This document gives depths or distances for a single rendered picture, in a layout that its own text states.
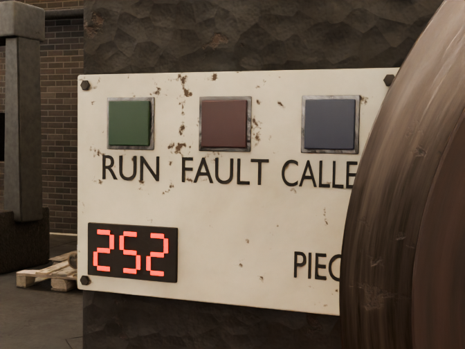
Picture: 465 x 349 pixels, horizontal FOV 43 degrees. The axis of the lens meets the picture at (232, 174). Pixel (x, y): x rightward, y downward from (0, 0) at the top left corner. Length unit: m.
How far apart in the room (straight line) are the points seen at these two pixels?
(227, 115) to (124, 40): 0.12
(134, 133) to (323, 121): 0.15
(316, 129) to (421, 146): 0.15
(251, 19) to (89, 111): 0.15
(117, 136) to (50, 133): 7.31
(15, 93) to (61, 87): 2.21
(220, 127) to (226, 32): 0.08
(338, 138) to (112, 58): 0.21
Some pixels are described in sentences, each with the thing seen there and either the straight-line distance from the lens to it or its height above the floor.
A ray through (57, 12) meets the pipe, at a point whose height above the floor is 2.71.
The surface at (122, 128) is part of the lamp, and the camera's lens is 0.48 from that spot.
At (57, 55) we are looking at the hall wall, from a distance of 7.79.
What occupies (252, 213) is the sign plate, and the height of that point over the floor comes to 1.13.
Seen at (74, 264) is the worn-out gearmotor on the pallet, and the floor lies 0.20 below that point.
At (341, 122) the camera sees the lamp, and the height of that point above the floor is 1.20.
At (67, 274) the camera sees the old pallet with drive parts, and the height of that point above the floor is 0.14.
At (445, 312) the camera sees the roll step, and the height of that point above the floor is 1.11.
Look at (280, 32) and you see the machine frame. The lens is 0.47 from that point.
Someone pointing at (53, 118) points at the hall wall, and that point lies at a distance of 7.76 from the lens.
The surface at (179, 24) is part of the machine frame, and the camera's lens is 0.49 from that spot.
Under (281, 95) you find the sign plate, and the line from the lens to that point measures 0.44.
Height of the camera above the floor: 1.18
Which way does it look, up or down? 3 degrees down
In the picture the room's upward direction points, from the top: 1 degrees clockwise
